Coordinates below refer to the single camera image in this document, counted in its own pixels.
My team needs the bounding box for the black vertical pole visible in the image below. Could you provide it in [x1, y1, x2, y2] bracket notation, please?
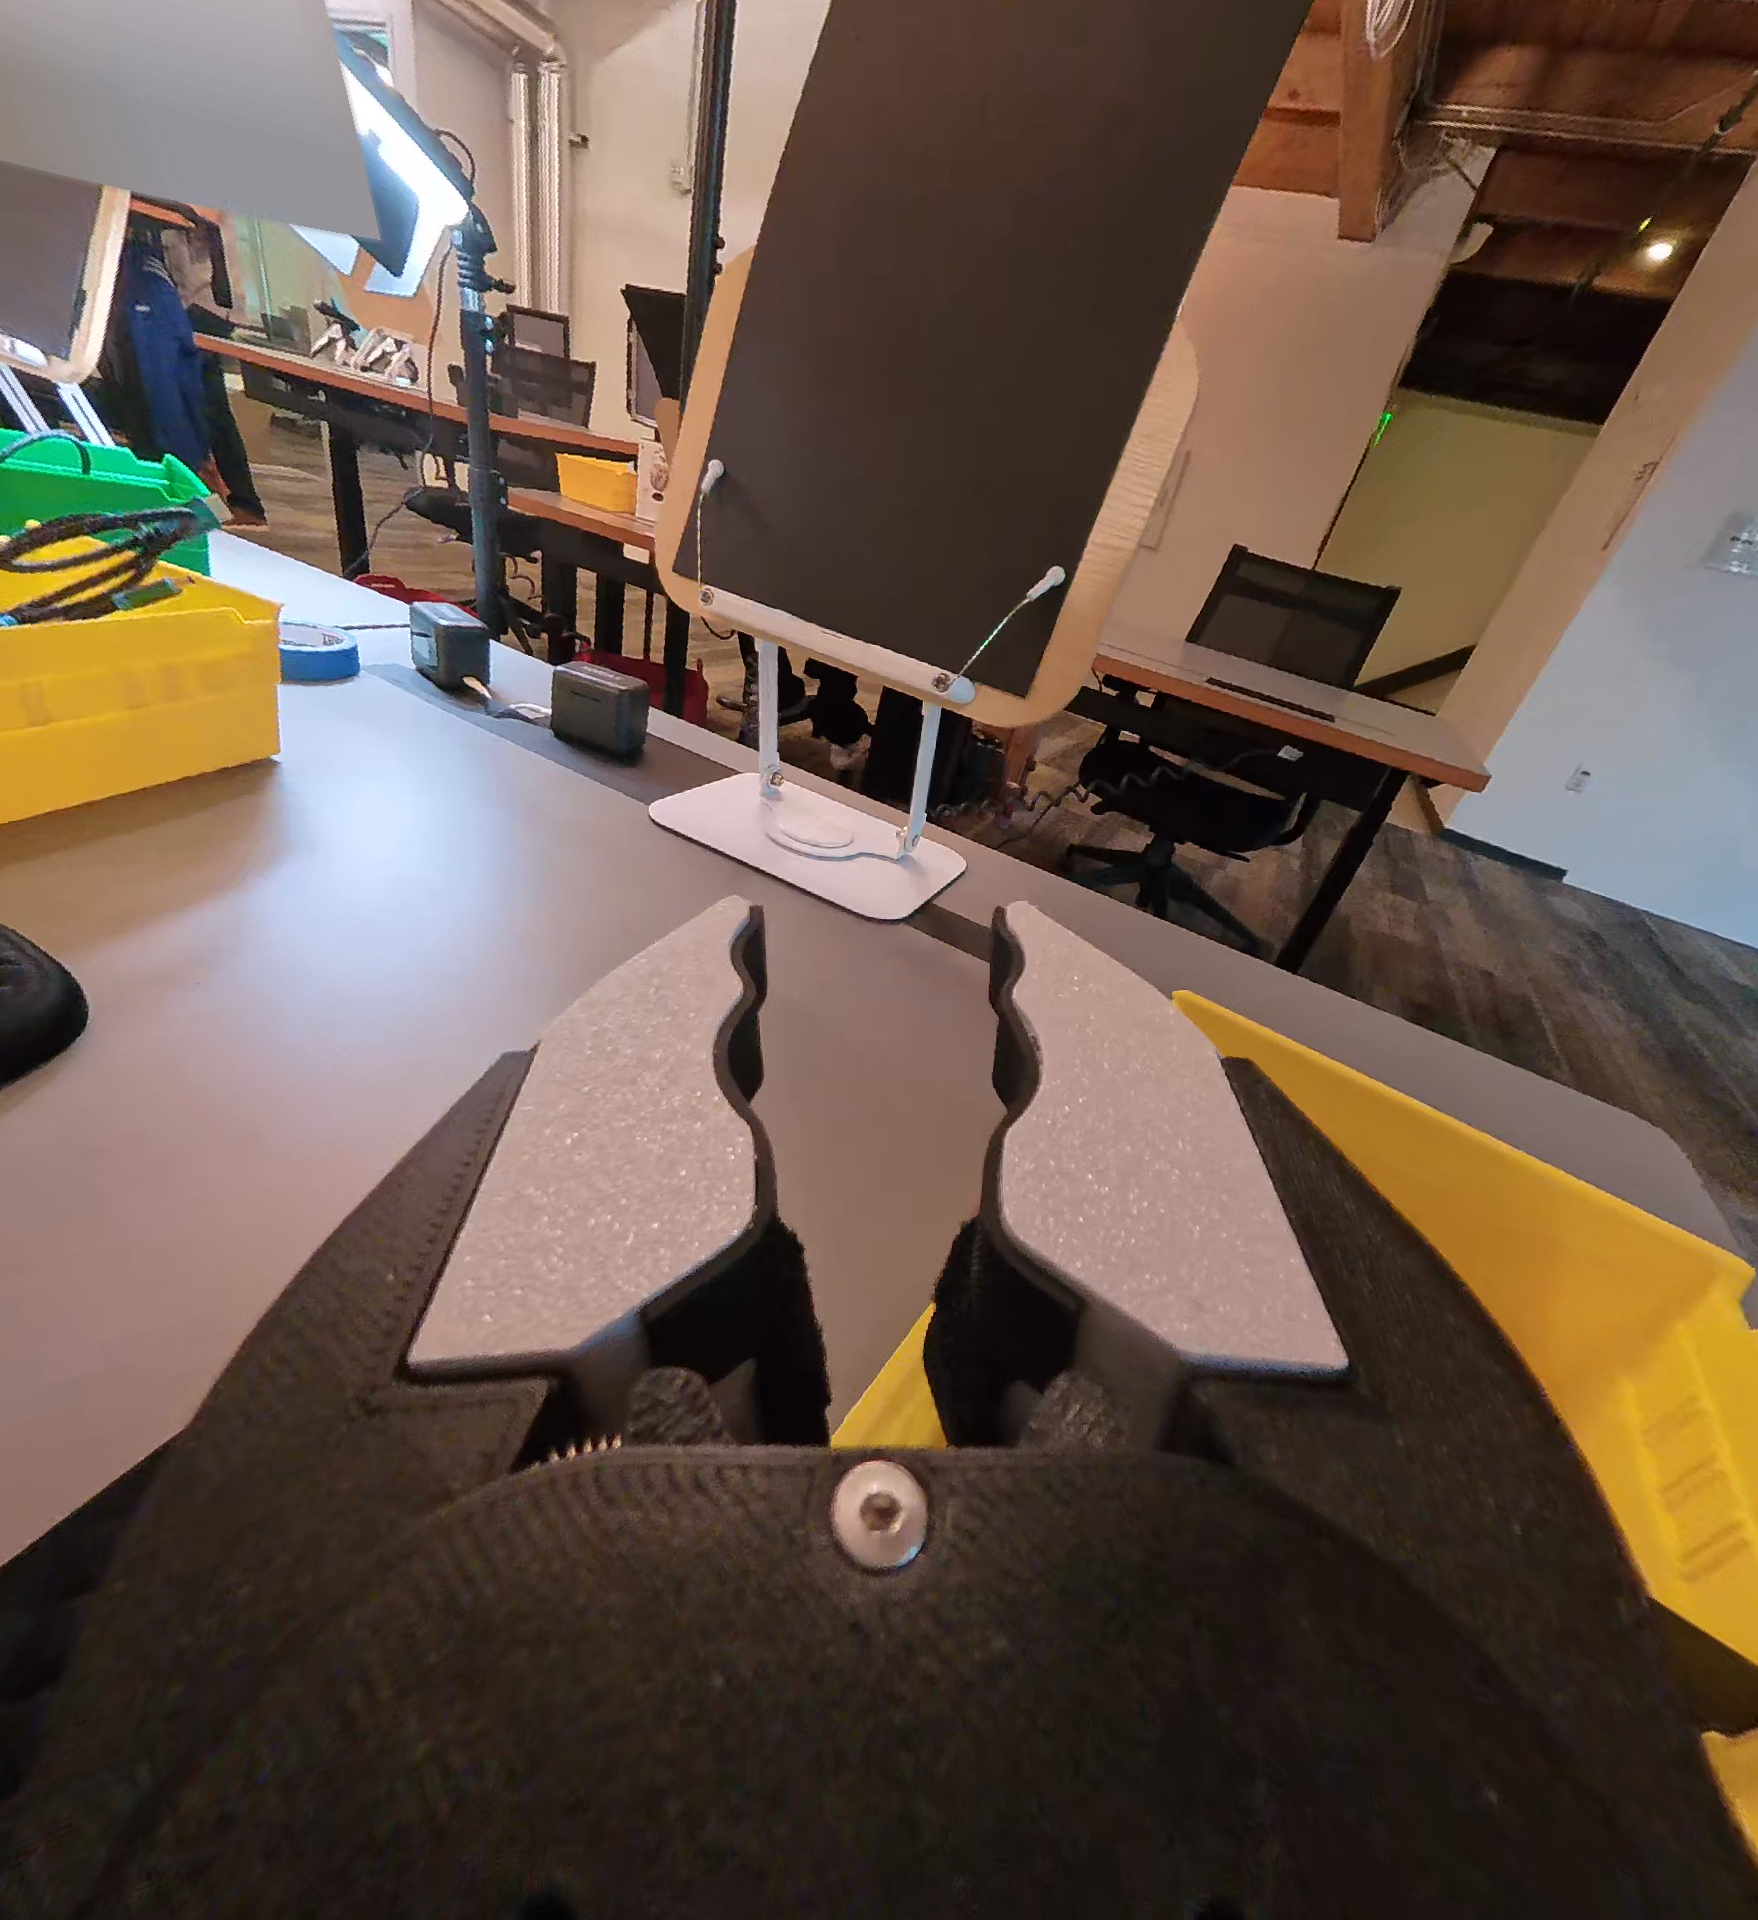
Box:
[662, 0, 743, 713]

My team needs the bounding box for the wood edged office desk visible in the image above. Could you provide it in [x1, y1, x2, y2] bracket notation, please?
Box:
[1089, 630, 1494, 978]
[196, 334, 656, 602]

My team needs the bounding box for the yellow plastic bin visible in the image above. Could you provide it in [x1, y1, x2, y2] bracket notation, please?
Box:
[830, 990, 1758, 1920]
[0, 517, 285, 845]

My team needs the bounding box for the dark grey box blue label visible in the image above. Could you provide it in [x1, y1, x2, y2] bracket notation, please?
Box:
[409, 600, 492, 691]

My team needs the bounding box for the black light stand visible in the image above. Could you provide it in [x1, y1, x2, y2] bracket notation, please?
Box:
[429, 201, 522, 638]

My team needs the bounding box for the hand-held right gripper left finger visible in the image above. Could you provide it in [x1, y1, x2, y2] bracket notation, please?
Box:
[407, 897, 781, 1412]

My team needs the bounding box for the black braided HDMI cable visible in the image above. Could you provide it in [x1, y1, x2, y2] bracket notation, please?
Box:
[0, 508, 227, 628]
[2, 575, 192, 628]

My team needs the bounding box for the black office chair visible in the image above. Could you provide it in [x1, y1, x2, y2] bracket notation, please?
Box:
[1067, 543, 1407, 962]

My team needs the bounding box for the green plastic bin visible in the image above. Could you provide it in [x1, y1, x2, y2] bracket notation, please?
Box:
[0, 415, 216, 579]

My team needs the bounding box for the black sheet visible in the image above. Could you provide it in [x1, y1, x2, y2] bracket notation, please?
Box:
[674, 0, 1320, 699]

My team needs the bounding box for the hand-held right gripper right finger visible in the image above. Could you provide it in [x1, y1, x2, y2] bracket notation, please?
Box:
[978, 903, 1349, 1426]

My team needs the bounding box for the dark grey power box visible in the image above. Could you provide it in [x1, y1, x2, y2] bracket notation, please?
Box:
[549, 664, 654, 762]

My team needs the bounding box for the LED light panel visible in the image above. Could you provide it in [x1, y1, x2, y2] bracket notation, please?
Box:
[295, 30, 478, 294]

